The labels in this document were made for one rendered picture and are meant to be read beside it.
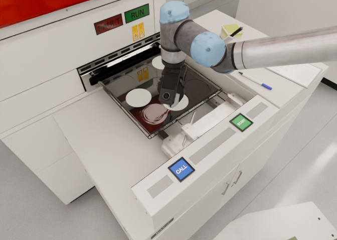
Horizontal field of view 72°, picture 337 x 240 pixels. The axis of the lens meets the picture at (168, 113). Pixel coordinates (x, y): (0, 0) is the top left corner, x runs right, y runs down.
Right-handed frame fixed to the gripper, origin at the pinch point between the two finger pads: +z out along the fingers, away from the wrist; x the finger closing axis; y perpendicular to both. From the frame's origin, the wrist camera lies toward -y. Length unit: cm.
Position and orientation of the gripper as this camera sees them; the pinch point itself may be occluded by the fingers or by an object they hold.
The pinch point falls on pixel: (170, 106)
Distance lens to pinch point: 83.5
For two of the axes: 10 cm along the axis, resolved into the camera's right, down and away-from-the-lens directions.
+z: 0.0, 6.4, 7.7
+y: 2.7, -7.4, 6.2
